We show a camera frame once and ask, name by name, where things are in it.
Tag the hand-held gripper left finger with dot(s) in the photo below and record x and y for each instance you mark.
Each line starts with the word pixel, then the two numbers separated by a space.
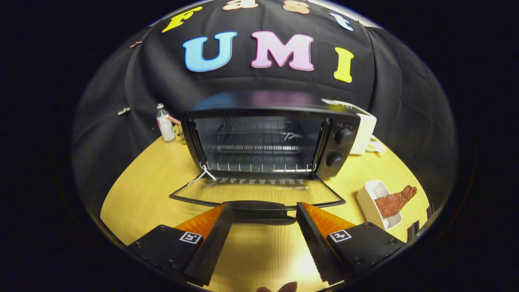
pixel 213 243

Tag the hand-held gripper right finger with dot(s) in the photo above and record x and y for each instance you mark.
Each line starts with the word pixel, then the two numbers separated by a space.
pixel 314 239

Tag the brown meat slice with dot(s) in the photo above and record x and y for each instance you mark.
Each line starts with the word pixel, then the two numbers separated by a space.
pixel 393 202

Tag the black toaster oven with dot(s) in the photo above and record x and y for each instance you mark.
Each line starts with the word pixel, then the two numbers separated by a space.
pixel 344 138

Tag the white pop-up toaster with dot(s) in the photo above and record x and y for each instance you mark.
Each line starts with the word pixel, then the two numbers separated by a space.
pixel 365 129

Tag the white rectangular dish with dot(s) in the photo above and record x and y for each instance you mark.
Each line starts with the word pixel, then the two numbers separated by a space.
pixel 371 194

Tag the white divided snack dish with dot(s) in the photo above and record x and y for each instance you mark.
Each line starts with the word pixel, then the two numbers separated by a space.
pixel 376 147

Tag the clear plastic bottle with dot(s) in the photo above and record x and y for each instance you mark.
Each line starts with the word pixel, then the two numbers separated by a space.
pixel 165 125

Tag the white cloth clip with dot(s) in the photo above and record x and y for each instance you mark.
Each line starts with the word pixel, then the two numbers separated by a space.
pixel 124 110

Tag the red cloth clip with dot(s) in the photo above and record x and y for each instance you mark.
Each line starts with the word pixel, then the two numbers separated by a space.
pixel 136 44

